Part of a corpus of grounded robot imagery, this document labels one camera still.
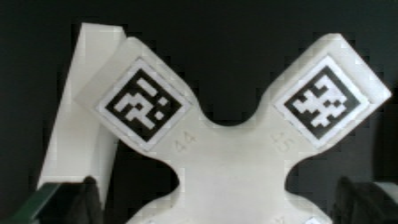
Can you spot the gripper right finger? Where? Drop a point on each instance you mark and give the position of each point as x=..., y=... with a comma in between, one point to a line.
x=367, y=202

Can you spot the white U-shaped border frame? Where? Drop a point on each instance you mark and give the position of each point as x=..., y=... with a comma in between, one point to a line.
x=82, y=143

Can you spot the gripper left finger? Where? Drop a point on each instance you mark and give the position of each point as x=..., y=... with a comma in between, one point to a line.
x=63, y=204

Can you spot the white cross-shaped table base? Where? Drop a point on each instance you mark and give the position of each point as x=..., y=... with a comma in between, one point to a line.
x=233, y=159

